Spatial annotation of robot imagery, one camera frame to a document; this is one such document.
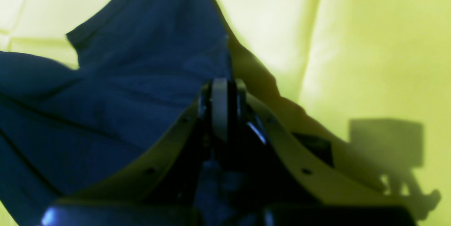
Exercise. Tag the black T-shirt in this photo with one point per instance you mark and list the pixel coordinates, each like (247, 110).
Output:
(142, 62)

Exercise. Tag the yellow tablecloth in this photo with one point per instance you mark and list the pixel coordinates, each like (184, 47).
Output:
(372, 76)

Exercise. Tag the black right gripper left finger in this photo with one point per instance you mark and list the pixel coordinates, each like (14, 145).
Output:
(168, 172)

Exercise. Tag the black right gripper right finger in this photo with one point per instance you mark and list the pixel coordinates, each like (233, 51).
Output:
(323, 182)

